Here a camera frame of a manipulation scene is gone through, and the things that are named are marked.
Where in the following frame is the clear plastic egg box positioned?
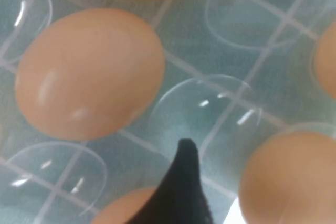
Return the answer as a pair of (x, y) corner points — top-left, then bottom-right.
(0, 0), (336, 224)

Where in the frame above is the orange plastic egg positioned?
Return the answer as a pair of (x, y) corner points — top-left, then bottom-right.
(313, 22), (336, 99)
(90, 186), (158, 224)
(238, 129), (336, 224)
(14, 7), (166, 141)

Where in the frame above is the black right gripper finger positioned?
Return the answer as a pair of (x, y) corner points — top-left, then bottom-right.
(125, 138), (217, 224)

